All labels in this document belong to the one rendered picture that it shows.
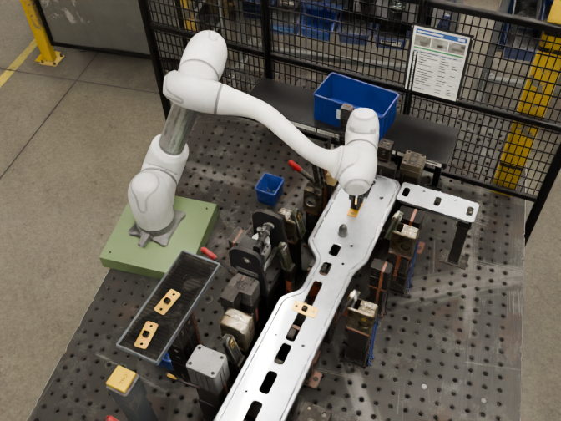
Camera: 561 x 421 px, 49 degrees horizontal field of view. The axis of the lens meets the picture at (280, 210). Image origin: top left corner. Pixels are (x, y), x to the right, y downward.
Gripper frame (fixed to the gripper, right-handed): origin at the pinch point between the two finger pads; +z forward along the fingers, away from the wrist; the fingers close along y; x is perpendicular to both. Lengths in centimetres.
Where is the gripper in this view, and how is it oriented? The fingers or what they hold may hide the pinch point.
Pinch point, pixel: (356, 200)
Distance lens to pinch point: 222.4
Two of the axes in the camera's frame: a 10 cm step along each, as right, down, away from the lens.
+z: 0.3, 6.4, 7.6
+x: 4.2, -7.0, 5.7
